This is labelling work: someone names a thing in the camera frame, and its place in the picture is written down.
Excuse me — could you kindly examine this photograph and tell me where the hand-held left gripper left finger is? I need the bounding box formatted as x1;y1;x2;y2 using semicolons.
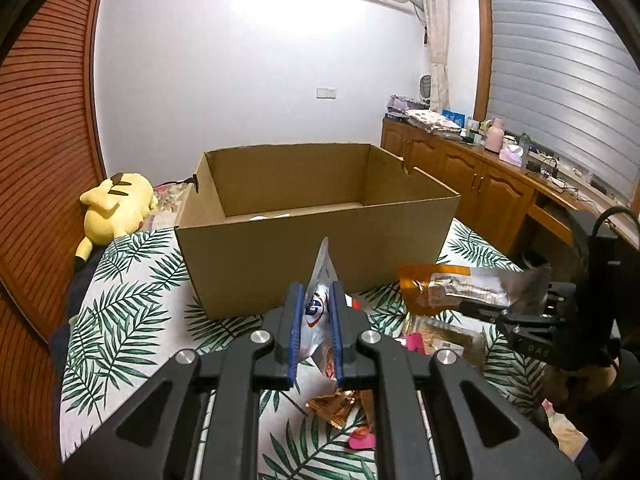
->
60;282;306;480

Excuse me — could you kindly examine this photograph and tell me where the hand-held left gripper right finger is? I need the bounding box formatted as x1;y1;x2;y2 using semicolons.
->
327;282;583;480

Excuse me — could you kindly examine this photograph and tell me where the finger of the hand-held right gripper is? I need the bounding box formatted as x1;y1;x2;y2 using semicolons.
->
456;299;553;343
522;264;582;312

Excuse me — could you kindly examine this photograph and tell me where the orange clear snack packet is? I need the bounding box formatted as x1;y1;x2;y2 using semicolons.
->
397;261;554;317

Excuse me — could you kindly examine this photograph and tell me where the small white snack packet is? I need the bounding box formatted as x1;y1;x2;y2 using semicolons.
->
297;237;347;387

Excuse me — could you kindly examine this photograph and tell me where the brown cardboard box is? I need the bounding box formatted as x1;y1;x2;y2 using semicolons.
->
175;142;462;322

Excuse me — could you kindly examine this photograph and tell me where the person's right forearm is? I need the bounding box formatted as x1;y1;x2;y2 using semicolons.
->
544;350;640;463

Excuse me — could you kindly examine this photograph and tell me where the brown flat snack packet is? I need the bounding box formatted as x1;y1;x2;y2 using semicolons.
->
402;316;487;362

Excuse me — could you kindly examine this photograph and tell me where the copper foil snack packet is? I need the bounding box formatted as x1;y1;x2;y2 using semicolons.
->
305;389;368;429

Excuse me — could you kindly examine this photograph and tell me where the leaf print cloth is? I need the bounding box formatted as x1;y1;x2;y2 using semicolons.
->
59;216;552;480

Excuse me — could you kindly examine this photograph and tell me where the wooden cabinet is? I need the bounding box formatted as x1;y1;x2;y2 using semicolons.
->
380;116;640;262

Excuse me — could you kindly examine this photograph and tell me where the pink tissue box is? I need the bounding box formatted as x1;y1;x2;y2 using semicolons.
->
499;143;529;169

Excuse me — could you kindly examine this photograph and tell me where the pink thermos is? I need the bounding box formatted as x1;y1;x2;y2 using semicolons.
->
483;117;505;154

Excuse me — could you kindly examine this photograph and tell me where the folded patterned cloth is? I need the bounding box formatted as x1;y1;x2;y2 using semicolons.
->
407;108;464;137

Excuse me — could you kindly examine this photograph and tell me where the yellow plush toy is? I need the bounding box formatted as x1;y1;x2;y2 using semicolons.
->
73;172;159;274

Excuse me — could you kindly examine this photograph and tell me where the grey window blind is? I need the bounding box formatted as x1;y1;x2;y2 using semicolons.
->
486;0;640;202

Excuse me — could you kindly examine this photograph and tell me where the purple bag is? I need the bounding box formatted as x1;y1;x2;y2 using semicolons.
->
387;93;426;114

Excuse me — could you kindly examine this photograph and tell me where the cream curtain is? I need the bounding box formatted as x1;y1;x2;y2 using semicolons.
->
418;0;454;112

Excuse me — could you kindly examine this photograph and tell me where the wooden louvered wardrobe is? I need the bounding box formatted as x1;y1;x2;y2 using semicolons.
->
0;0;109;480

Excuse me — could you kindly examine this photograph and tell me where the black cable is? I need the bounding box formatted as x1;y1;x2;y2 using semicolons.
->
591;206;640;237

